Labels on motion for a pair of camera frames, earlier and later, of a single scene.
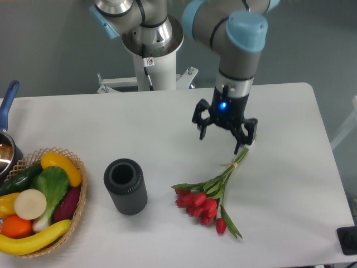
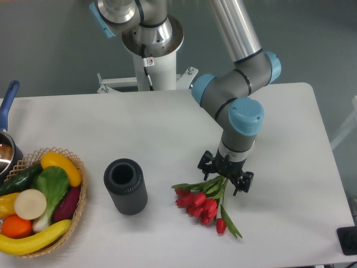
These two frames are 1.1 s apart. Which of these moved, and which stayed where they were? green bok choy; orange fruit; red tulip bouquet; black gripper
Moved: black gripper
Stayed: green bok choy; red tulip bouquet; orange fruit
